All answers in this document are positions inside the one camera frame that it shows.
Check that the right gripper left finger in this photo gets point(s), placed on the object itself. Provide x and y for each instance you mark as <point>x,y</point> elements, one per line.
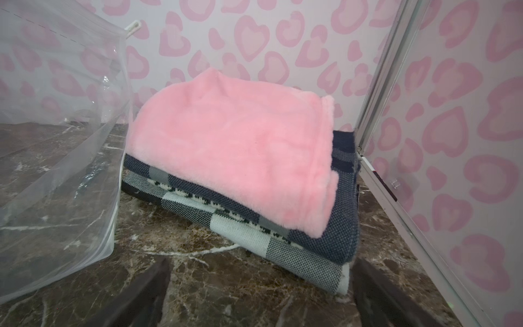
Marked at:
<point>141,303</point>

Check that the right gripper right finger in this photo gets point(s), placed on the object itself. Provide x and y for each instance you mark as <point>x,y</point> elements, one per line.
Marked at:
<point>381,303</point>

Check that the dark blanket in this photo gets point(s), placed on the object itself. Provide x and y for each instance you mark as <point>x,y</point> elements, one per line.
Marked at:
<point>339,241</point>

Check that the black white houndstooth blanket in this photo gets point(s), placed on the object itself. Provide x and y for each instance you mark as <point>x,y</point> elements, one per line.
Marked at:
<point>224,205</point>

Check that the pink blanket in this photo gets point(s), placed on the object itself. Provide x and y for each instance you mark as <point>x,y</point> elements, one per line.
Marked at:
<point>265,146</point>

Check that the clear plastic vacuum bag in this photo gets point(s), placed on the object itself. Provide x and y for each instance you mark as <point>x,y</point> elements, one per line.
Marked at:
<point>65,110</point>

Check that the grey white checked blanket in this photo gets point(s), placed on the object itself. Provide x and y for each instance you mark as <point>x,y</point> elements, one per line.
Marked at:
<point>331,277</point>

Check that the white bag zipper slider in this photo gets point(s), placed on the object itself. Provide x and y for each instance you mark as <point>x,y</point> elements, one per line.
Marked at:
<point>132,28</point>

